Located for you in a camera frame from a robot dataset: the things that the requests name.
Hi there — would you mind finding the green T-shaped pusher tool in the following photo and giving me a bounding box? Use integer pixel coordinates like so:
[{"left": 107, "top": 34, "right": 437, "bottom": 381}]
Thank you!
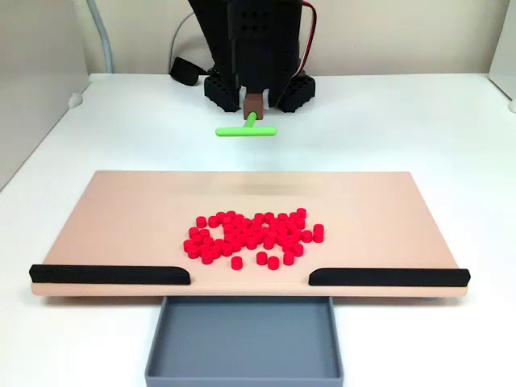
[{"left": 214, "top": 93, "right": 278, "bottom": 139}]

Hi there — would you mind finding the grey tray container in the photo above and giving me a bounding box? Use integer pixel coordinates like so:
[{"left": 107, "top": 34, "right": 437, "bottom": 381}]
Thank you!
[{"left": 144, "top": 296, "right": 344, "bottom": 387}]

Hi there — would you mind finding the beige wooden board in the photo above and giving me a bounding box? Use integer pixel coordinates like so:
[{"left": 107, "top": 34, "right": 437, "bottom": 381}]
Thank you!
[{"left": 31, "top": 169, "right": 471, "bottom": 299}]

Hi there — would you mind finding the red white black servo cable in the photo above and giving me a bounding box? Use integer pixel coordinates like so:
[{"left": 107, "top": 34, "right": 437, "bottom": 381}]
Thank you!
[{"left": 297, "top": 1, "right": 318, "bottom": 78}]

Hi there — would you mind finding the black edge rail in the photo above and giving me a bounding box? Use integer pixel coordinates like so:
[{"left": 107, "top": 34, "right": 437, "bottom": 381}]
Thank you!
[
  {"left": 308, "top": 267, "right": 472, "bottom": 288},
  {"left": 28, "top": 264, "right": 191, "bottom": 286}
]

